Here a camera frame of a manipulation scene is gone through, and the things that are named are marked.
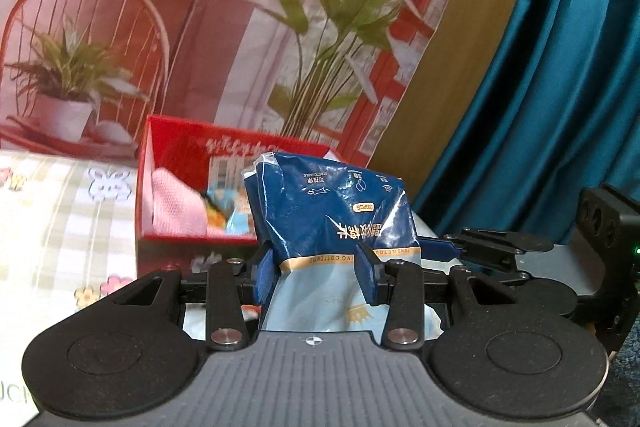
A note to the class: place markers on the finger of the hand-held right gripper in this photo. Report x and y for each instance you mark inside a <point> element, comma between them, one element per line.
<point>492,264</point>
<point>437,248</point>

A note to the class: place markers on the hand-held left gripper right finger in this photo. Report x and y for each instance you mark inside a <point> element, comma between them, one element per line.
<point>371,276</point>

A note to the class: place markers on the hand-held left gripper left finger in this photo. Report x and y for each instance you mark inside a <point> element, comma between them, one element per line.
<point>262,273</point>

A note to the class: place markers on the orange and blue bread packet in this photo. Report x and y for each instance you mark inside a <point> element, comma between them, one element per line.
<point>235,217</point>

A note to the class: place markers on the blue cotton pad bag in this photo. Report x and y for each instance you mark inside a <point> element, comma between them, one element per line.
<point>325,207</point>

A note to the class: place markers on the pink knitted cloth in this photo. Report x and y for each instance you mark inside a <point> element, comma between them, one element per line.
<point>175,207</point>

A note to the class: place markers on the red cardboard box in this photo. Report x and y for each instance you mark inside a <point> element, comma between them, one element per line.
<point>150,187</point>

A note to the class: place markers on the teal curtain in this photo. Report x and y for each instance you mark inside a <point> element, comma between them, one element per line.
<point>550,82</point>

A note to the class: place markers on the checked printed blanket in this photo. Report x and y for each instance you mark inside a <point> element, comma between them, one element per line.
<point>50,232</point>

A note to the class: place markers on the wall poster with plants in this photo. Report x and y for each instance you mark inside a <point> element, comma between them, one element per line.
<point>225,32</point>

